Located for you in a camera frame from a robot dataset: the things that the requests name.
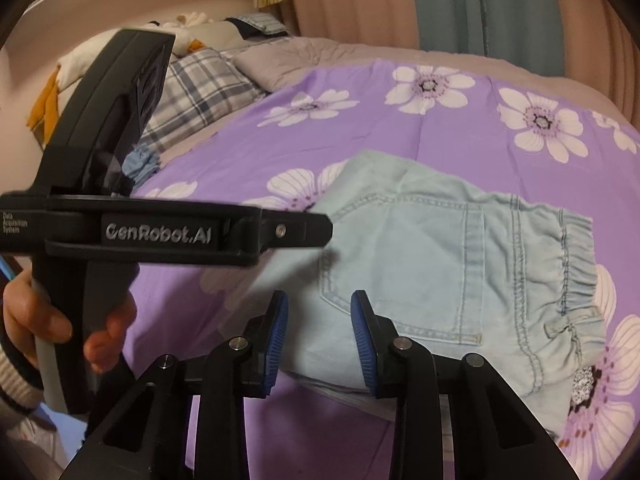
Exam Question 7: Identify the light blue strawberry pants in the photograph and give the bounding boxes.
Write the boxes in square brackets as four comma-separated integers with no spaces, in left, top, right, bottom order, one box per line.
[241,151,605,436]

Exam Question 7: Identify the person's left hand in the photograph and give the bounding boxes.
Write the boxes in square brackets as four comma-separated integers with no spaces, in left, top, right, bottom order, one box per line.
[2,271,139,376]

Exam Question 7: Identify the small blue folded cloth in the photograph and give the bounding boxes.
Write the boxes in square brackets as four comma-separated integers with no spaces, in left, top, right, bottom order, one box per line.
[122,145,160,190]

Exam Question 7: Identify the plaid pillow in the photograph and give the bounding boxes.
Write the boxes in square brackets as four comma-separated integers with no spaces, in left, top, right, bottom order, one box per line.
[140,49,265,153]

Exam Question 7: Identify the beige quilt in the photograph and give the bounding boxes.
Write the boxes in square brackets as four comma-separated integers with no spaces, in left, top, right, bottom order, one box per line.
[232,37,628,125]

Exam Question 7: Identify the white plush toy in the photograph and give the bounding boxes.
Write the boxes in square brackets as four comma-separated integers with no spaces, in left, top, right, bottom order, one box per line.
[24,12,241,146]

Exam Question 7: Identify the striped dark pillow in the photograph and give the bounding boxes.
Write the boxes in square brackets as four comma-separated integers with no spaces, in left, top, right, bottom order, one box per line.
[226,12,288,40]

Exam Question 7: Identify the purple floral bed sheet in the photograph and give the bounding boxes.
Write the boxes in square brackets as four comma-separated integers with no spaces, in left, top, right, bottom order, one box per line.
[125,61,639,479]

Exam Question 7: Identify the pink curtain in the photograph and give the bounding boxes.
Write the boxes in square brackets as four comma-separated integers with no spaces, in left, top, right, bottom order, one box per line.
[293,0,639,125]

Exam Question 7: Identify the teal curtain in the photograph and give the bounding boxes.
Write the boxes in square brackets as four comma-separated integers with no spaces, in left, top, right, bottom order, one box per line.
[414,0,565,77]

